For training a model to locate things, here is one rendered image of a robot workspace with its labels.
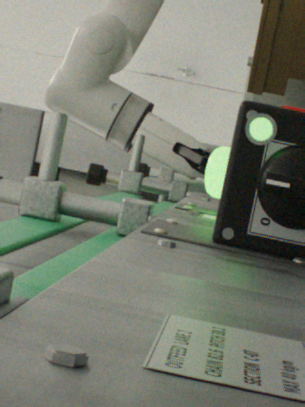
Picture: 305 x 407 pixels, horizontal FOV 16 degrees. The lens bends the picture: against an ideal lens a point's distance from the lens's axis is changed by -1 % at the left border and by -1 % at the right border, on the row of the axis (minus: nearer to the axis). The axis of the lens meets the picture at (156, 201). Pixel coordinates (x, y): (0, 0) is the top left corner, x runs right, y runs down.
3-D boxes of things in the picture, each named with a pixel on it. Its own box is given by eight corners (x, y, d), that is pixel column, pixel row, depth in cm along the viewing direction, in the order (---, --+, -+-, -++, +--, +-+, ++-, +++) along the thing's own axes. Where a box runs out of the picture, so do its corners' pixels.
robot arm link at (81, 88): (94, 11, 149) (88, -1, 139) (161, 47, 149) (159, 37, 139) (42, 104, 149) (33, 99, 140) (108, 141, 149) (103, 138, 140)
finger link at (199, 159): (162, 144, 144) (195, 163, 146) (182, 154, 137) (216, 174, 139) (166, 137, 144) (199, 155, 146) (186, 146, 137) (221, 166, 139)
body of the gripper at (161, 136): (121, 148, 151) (191, 187, 150) (115, 146, 140) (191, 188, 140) (147, 102, 150) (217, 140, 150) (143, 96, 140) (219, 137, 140)
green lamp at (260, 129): (270, 142, 57) (247, 137, 57) (274, 120, 57) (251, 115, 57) (270, 142, 56) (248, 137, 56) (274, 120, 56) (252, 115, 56)
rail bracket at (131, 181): (169, 277, 134) (73, 256, 135) (196, 145, 134) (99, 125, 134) (168, 280, 131) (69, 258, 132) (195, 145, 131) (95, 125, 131)
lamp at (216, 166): (235, 202, 91) (201, 194, 92) (246, 150, 91) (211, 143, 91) (235, 203, 87) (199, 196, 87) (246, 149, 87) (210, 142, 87)
